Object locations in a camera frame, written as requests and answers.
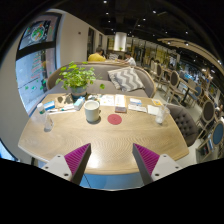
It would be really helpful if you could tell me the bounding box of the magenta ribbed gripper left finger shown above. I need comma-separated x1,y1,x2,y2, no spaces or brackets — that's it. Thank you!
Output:
42,142,92,186

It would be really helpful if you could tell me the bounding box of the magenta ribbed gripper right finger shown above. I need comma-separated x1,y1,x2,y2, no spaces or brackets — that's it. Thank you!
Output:
132,143,184,186

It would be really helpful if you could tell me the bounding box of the person in white shirt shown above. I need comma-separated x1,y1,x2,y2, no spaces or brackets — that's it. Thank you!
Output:
124,52,136,66

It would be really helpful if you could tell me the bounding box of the clear drinking glass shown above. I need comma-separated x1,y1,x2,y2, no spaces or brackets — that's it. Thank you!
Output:
155,105,170,124

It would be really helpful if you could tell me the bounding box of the person in yellow shirt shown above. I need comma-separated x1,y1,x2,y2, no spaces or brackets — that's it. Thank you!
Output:
88,47,106,62

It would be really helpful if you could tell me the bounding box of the wooden cafe chair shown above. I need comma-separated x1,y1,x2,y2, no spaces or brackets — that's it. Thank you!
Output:
166,71,182,102

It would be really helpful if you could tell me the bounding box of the clear plastic water bottle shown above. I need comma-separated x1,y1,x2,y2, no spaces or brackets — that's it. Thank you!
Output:
37,103,54,132

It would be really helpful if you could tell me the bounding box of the blue seat cafe chair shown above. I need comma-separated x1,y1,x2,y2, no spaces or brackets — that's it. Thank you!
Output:
196,121,224,161

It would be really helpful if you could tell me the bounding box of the grey curved sofa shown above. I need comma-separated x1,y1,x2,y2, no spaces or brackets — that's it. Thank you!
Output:
46,61,157,99

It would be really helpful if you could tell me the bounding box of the green potted plant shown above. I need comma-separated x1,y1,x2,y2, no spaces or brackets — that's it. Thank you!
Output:
55,61,99,99

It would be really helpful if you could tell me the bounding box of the white ceramic mug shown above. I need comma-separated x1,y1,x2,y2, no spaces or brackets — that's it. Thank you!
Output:
84,100,100,122

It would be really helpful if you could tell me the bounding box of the grey chevron cushion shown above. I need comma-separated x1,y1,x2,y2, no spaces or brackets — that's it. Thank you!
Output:
108,67,145,92

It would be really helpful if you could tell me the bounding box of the light blue tissue box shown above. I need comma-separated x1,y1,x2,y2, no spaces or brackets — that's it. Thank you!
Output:
74,97,85,110

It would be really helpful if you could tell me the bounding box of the red round coaster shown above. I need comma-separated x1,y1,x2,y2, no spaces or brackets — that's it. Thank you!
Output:
107,114,122,125

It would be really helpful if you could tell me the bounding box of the white paper leaflet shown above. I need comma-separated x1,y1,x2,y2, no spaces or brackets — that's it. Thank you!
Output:
100,95,115,106

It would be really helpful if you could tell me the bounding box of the grey tufted armchair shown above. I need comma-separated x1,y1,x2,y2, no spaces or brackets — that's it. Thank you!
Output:
167,104,198,147

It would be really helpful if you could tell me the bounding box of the white card on table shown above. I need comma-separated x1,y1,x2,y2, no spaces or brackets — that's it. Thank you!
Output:
147,105,159,115

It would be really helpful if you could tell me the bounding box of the dark small booklet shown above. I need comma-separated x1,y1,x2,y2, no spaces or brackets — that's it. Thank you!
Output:
115,107,127,113

